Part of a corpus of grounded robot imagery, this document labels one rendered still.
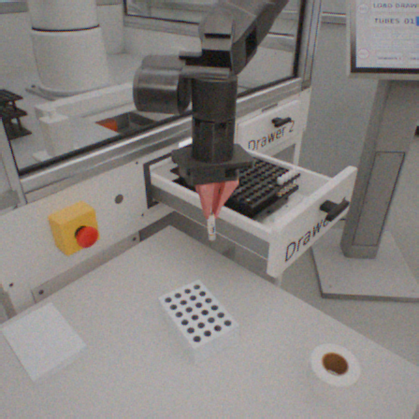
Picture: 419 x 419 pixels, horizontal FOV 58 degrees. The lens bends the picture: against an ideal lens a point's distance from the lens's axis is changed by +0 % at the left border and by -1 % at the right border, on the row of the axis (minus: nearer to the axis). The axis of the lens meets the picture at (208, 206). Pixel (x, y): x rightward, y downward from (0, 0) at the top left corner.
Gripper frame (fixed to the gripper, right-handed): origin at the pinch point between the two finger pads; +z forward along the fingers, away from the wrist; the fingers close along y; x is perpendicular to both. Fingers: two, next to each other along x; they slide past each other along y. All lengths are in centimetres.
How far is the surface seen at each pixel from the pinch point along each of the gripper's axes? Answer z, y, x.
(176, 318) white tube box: 17.6, 6.2, 2.7
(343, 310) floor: 93, -80, -49
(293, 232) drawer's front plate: 6.8, -15.1, -0.5
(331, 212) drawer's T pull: 5.0, -23.1, -1.8
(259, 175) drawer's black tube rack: 6.2, -18.2, -21.2
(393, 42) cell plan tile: -13, -90, -71
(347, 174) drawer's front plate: 2.8, -32.2, -10.7
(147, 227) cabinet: 20.7, 5.5, -29.3
